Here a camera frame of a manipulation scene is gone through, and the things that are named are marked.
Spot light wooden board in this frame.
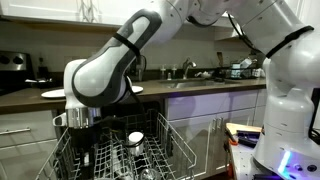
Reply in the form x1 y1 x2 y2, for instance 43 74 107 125
225 122 263 136

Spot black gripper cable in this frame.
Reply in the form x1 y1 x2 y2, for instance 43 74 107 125
128 13 268 116

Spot white lower cabinet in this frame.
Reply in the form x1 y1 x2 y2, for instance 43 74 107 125
164 88 269 179

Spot white upper cabinets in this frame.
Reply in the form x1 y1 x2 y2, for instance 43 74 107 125
0 0 320 43

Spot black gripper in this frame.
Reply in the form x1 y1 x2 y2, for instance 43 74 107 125
68 125 99 180

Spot chrome kitchen faucet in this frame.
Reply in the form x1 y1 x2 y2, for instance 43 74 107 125
181 58 198 81

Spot steel kitchen sink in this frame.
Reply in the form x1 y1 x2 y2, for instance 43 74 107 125
159 79 231 90

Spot clear soap bottle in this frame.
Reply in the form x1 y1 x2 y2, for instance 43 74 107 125
159 64 167 81
170 64 179 81

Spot white ceramic plate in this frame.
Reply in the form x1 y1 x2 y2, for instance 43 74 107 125
40 88 67 100
130 85 145 95

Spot white wire dishwasher rack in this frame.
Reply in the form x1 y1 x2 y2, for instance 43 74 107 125
34 108 198 180

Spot metal robot table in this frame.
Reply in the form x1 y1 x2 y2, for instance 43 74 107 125
228 141 320 180

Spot clear drinking glass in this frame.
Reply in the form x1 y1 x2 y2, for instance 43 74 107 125
138 167 162 180

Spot black counter dish rack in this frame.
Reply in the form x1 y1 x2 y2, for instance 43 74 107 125
224 56 265 81

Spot small white sink item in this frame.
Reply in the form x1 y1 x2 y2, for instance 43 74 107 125
194 70 213 80

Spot orange black clamp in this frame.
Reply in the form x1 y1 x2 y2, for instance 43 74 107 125
224 127 240 147

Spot black cable bundle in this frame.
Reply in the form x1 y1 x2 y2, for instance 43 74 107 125
308 88 320 146

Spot black flat box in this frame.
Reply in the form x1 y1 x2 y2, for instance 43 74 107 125
235 129 265 149

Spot white mug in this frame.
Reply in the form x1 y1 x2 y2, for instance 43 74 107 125
127 130 146 157

